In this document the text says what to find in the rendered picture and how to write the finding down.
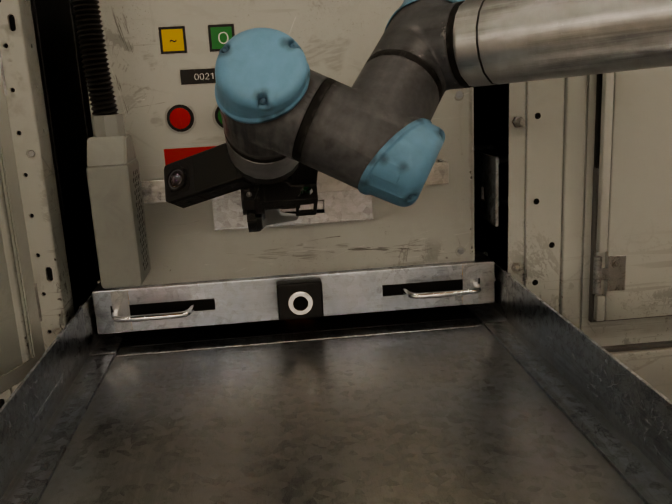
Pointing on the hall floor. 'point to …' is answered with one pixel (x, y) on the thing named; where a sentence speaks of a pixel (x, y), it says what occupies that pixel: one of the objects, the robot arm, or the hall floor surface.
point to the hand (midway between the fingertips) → (253, 215)
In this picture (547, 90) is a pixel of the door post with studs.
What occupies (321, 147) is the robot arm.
